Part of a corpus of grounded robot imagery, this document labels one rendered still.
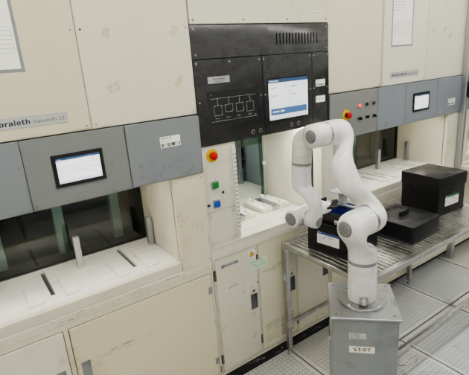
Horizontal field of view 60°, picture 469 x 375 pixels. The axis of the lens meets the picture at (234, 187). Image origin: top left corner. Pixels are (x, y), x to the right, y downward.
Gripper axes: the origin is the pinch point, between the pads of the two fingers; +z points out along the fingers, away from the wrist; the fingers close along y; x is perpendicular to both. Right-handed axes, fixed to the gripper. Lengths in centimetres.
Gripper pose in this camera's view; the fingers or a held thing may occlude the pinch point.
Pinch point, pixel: (330, 201)
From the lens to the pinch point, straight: 216.9
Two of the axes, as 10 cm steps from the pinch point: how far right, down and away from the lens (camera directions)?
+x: -0.8, -9.6, -2.8
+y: 6.8, 1.5, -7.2
